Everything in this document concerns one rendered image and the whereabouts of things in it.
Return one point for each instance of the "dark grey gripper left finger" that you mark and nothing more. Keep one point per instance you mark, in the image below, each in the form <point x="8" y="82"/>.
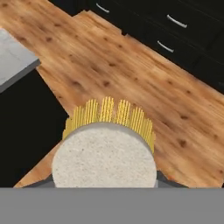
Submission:
<point x="43" y="183"/>

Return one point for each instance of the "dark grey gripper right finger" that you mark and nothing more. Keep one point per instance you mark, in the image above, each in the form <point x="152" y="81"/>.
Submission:
<point x="169" y="182"/>

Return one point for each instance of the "white dish brush yellow bristles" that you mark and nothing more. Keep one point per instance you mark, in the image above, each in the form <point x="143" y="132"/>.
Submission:
<point x="104" y="157"/>

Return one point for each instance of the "black island cabinet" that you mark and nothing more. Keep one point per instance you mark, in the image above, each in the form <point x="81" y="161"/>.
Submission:
<point x="26" y="128"/>

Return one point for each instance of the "black drawer cabinet run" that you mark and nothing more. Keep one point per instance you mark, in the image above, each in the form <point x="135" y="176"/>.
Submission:
<point x="192" y="43"/>

